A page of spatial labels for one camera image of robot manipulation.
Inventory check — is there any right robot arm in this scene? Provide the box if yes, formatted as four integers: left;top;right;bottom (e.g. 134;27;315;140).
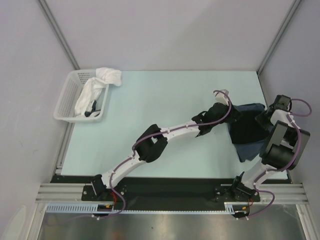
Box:
228;95;310;201

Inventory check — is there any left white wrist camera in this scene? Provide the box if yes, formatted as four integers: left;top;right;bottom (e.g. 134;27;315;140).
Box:
213;89;229;106

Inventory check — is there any aluminium frame post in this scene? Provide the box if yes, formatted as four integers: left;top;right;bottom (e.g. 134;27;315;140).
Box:
36;0;80;70
256;0;304;77

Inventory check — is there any right aluminium frame post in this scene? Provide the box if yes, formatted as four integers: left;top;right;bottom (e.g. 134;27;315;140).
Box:
256;0;304;77

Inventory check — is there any slotted cable duct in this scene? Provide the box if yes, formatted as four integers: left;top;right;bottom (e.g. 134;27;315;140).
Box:
46;203;248;215

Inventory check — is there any white plastic basket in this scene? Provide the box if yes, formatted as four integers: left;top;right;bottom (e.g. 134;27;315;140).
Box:
53;69;109;124

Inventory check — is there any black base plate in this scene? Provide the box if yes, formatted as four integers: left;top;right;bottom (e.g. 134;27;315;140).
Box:
50;175;289;212

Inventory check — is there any blue tank top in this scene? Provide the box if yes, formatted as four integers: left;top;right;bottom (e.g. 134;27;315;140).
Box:
232;103;266;163

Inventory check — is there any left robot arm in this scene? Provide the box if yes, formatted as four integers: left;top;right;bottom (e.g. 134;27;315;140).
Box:
91;102;242;200

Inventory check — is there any dark blue garment in basket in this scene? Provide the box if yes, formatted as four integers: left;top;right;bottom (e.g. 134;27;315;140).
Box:
84;100;101;118

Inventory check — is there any left aluminium frame post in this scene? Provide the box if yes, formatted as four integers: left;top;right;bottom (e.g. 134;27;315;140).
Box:
36;0;80;70

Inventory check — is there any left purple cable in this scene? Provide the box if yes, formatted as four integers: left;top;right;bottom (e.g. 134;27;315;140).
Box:
94;89;232;221

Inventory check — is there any white tank top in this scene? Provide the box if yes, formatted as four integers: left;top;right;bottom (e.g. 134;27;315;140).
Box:
74;67;122;117

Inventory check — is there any black tank top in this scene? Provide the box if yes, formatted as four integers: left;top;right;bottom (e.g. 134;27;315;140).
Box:
227;110;269;145

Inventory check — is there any aluminium front rail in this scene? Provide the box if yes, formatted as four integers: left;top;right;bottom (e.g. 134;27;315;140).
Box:
35;183;309;205

